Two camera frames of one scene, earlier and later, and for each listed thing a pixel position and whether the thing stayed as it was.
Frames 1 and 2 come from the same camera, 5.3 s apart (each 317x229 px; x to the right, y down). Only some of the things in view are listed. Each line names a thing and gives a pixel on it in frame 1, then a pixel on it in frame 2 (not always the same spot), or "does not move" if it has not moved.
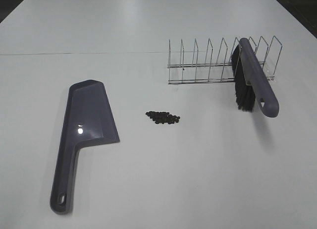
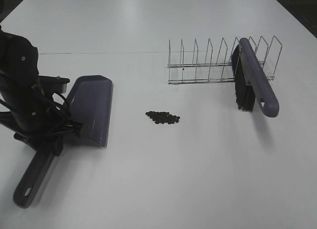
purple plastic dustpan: (88, 120) → (90, 97)
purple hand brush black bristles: (251, 81) does not move
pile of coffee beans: (162, 117) does not move
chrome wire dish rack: (270, 55) does not move
